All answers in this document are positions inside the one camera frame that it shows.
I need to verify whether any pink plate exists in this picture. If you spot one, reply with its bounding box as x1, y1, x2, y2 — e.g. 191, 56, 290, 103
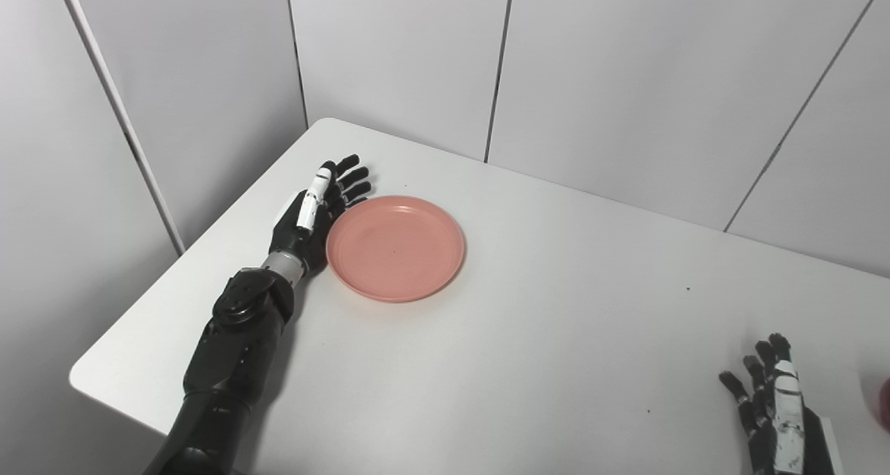
325, 195, 466, 303

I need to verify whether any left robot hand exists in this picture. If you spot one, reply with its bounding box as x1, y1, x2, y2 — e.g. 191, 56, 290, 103
268, 154, 372, 275

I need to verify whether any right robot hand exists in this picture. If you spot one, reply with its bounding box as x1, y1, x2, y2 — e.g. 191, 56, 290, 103
718, 333, 846, 475

